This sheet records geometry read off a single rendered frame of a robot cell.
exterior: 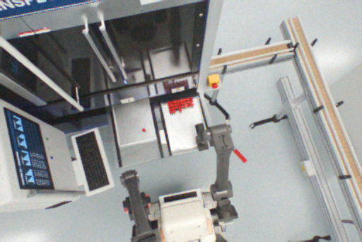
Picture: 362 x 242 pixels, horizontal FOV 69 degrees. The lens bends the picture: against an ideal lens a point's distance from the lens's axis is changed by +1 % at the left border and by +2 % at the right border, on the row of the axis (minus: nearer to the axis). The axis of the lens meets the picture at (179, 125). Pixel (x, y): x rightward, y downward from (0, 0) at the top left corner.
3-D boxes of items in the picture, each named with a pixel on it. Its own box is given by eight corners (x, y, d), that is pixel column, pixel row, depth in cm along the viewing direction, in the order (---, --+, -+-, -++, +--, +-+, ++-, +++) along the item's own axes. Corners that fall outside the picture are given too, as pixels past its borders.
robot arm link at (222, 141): (214, 147, 103) (238, 142, 104) (204, 124, 113) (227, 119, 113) (213, 204, 134) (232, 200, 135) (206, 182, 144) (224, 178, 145)
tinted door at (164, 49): (127, 85, 153) (94, 19, 96) (198, 69, 155) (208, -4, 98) (127, 85, 153) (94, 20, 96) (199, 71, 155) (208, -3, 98)
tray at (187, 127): (161, 105, 185) (161, 103, 181) (197, 97, 186) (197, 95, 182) (171, 151, 176) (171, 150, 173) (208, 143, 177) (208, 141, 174)
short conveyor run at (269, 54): (201, 82, 193) (202, 72, 178) (196, 64, 197) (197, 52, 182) (290, 62, 196) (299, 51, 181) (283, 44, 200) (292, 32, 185)
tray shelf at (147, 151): (105, 103, 188) (104, 102, 186) (199, 83, 191) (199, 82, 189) (116, 168, 175) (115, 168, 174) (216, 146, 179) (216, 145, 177)
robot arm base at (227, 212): (215, 222, 133) (238, 218, 134) (213, 209, 130) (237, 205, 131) (211, 211, 141) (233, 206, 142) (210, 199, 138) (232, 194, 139)
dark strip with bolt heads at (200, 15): (190, 86, 175) (196, 1, 98) (196, 85, 175) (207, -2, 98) (190, 88, 175) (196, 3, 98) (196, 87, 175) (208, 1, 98)
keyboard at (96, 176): (75, 137, 187) (73, 136, 185) (94, 131, 188) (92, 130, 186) (90, 192, 177) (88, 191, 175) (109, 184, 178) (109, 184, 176)
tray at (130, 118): (112, 100, 186) (110, 99, 183) (147, 93, 187) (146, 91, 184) (119, 146, 177) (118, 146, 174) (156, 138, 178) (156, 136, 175)
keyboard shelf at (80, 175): (61, 140, 189) (59, 139, 187) (97, 127, 192) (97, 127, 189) (76, 201, 178) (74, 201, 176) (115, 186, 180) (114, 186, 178)
